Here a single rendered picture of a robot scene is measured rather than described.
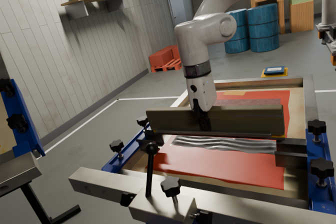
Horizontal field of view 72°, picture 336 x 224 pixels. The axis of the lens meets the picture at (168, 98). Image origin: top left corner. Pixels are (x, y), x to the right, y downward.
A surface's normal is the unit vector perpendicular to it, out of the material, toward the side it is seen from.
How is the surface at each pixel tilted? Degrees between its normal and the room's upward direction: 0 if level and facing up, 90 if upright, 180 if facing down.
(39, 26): 90
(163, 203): 0
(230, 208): 0
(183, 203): 0
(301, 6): 90
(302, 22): 90
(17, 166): 32
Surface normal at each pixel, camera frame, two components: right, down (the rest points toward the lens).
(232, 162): -0.23, -0.90
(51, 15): 0.88, -0.04
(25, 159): 0.08, -0.66
